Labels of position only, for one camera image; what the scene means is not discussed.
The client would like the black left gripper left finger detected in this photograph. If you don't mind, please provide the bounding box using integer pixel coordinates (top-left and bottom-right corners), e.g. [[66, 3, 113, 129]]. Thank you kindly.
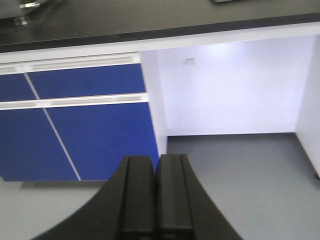
[[36, 155, 156, 240]]

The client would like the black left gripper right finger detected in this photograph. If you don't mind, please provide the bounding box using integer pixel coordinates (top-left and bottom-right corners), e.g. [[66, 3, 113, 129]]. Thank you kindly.
[[155, 154, 241, 240]]

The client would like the clear glass beaker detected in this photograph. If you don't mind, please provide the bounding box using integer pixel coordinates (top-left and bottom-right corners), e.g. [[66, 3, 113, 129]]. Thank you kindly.
[[13, 0, 48, 26]]

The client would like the blue cabinet door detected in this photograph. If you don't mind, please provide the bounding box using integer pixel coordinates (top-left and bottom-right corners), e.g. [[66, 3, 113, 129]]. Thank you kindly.
[[0, 102, 158, 181]]

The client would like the blue cabinet drawer front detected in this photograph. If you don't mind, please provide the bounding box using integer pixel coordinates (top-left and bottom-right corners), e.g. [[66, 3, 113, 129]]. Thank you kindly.
[[0, 64, 146, 102]]

